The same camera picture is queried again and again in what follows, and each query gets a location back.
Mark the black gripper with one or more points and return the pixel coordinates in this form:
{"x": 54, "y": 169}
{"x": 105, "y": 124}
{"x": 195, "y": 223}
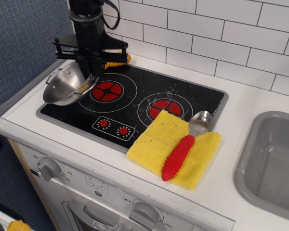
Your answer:
{"x": 91, "y": 41}

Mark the silver metal bowl with handles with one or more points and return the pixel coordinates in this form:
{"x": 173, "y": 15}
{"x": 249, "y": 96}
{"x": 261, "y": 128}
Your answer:
{"x": 68, "y": 85}

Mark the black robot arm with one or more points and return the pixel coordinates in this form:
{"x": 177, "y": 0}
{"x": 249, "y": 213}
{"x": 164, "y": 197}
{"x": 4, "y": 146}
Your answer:
{"x": 91, "y": 10}

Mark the black toy stove top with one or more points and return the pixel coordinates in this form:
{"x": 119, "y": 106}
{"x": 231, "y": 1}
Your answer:
{"x": 126, "y": 101}

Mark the yellow plush shrimp toy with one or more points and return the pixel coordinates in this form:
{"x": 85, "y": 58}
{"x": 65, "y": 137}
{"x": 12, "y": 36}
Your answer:
{"x": 117, "y": 64}

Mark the yellow cloth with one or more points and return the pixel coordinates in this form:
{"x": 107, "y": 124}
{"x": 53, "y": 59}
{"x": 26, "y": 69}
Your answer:
{"x": 155, "y": 144}

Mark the grey left oven knob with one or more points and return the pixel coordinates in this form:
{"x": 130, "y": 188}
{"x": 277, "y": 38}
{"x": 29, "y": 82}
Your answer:
{"x": 48, "y": 168}

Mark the grey oven knob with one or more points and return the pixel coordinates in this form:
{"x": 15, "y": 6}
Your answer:
{"x": 144, "y": 215}
{"x": 48, "y": 168}

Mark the white toy oven front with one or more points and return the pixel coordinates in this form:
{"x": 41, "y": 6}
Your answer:
{"x": 80, "y": 202}

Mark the grey right oven knob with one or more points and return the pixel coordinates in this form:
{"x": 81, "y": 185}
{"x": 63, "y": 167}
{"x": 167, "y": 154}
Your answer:
{"x": 144, "y": 215}

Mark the yellow object at bottom left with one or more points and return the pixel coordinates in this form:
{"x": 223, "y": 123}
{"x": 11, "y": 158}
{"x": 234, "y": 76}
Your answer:
{"x": 18, "y": 225}

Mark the grey sink basin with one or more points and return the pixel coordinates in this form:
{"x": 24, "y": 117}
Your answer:
{"x": 262, "y": 173}

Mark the spoon with red handle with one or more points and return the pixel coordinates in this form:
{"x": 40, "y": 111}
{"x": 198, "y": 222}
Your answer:
{"x": 199, "y": 124}

